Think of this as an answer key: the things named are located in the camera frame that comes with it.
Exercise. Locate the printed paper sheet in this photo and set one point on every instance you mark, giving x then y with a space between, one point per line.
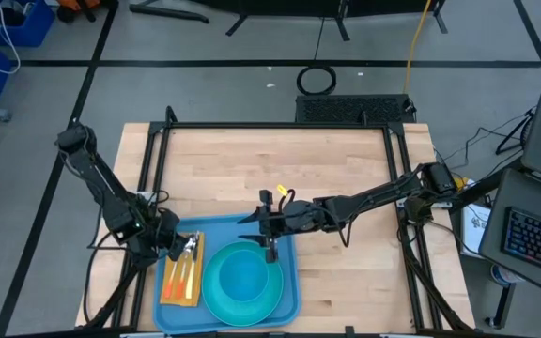
477 225

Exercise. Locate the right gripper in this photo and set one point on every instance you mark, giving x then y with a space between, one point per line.
298 216

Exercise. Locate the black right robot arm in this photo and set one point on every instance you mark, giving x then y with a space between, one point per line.
383 192

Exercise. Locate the black keyboard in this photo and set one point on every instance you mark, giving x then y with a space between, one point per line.
538 239

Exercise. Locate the black partition screen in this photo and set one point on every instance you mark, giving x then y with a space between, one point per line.
298 7

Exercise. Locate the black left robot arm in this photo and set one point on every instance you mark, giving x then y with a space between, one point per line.
101 188

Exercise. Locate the black aluminium frame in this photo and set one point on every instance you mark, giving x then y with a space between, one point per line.
275 126

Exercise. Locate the white blue round container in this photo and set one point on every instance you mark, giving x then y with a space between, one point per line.
500 277

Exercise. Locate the yellow cloth napkin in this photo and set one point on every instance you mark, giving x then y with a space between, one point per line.
195 291

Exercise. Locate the teal plate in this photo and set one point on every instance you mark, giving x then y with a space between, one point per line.
251 317

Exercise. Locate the blue bowl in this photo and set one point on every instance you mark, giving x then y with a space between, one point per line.
242 277

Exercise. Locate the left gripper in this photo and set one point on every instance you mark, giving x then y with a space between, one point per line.
169 232

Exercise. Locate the blue plastic tray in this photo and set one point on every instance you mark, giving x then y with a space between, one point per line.
287 291

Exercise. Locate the orange bag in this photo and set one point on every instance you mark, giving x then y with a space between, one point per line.
78 4

